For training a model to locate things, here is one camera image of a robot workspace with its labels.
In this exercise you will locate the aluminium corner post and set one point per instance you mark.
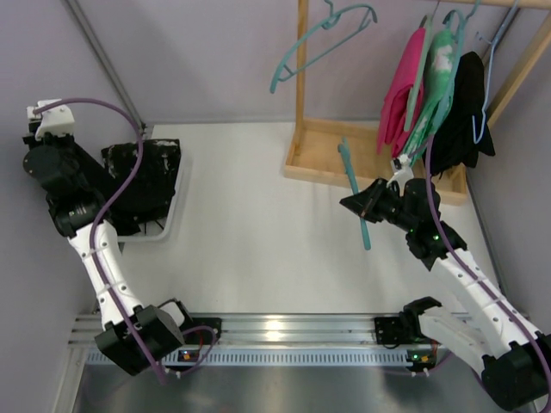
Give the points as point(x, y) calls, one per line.
point(77, 14)

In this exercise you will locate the teal hanger with green trousers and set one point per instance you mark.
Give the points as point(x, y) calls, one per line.
point(455, 22)

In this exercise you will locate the black trousers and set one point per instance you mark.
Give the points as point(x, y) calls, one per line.
point(463, 135)
point(138, 185)

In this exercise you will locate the black white patterned garment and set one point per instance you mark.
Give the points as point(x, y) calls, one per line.
point(161, 158)

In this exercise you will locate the empty teal hanger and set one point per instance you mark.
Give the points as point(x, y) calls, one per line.
point(342, 23)

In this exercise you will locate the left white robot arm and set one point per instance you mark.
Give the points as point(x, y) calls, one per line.
point(90, 208)

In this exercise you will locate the pink trousers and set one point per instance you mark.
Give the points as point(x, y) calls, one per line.
point(394, 111)

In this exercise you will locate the grey slotted cable duct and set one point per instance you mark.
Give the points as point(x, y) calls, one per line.
point(304, 357)

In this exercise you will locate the white plastic basket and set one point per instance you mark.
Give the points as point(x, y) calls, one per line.
point(159, 231)

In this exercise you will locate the black trousers on blue hanger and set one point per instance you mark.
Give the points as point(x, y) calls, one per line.
point(463, 135)

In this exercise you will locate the wooden clothes rack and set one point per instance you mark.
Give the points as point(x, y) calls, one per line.
point(312, 154)

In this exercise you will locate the grey-green hanger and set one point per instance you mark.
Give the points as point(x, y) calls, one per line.
point(426, 24)

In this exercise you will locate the light blue hanger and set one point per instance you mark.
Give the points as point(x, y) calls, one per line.
point(488, 77)

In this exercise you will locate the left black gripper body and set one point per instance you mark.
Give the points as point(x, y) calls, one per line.
point(108, 177)

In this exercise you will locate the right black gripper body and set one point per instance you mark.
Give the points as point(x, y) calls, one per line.
point(374, 202)

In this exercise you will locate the aluminium mounting rail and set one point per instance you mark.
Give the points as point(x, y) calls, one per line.
point(295, 330)

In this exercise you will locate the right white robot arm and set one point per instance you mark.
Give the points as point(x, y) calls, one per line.
point(510, 356)

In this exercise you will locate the teal hanger with black trousers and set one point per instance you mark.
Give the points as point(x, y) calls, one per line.
point(344, 151)

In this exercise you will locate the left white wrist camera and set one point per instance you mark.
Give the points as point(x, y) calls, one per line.
point(57, 121)

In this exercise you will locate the green patterned trousers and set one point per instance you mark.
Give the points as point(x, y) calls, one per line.
point(436, 75)

